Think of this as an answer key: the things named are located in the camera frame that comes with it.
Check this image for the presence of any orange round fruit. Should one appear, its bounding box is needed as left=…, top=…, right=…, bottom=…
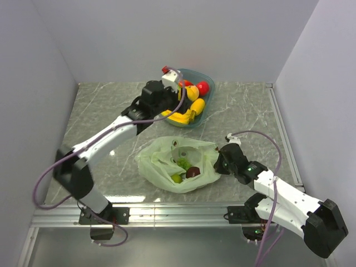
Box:
left=185, top=85, right=200, bottom=102

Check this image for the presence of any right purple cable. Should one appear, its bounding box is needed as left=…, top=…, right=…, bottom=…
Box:
left=230, top=130, right=285, bottom=267

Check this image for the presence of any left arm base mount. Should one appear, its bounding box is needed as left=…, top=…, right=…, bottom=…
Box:
left=78, top=207, right=130, bottom=247

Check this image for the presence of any red orange mango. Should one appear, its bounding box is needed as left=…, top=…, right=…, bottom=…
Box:
left=184, top=80, right=194, bottom=86

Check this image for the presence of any red apple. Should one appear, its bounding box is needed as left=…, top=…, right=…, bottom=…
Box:
left=196, top=81, right=210, bottom=97

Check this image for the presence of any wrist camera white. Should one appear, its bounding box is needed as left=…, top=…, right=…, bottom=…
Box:
left=225, top=133, right=241, bottom=146
left=161, top=66, right=182, bottom=93

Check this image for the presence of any green fruit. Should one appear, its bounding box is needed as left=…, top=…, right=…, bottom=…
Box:
left=171, top=174, right=183, bottom=184

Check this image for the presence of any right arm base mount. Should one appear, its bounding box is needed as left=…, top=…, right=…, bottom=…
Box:
left=223, top=193, right=268, bottom=244

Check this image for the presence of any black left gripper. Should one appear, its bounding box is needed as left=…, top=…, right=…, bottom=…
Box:
left=152, top=83, right=192, bottom=116

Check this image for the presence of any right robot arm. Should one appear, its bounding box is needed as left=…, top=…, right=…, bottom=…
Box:
left=214, top=143, right=348, bottom=259

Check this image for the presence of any teal plastic tray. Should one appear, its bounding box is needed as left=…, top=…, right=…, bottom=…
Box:
left=160, top=66, right=215, bottom=128

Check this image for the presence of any yellow mango in tray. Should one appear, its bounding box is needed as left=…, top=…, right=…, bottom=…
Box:
left=190, top=98, right=205, bottom=116

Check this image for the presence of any dark red fruit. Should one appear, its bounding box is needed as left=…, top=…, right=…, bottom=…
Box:
left=185, top=166, right=201, bottom=179

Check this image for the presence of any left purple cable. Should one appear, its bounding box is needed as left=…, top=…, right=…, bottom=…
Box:
left=32, top=67, right=186, bottom=247

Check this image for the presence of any green grape bunch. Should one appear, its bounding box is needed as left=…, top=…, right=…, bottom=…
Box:
left=176, top=158, right=192, bottom=171

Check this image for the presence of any yellow banana bunch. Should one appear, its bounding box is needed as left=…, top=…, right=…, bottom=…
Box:
left=168, top=109, right=196, bottom=125

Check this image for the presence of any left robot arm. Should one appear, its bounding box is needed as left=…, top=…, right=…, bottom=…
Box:
left=53, top=81, right=186, bottom=224

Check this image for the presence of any purple cable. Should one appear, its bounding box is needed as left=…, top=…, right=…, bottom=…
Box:
left=32, top=67, right=186, bottom=247
left=230, top=130, right=285, bottom=267

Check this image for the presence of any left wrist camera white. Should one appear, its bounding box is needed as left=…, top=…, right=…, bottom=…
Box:
left=161, top=66, right=182, bottom=93

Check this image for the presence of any pale green plastic bag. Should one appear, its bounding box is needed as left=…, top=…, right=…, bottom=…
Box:
left=135, top=136, right=221, bottom=194

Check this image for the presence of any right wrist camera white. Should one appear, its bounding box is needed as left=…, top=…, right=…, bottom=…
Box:
left=225, top=133, right=241, bottom=146

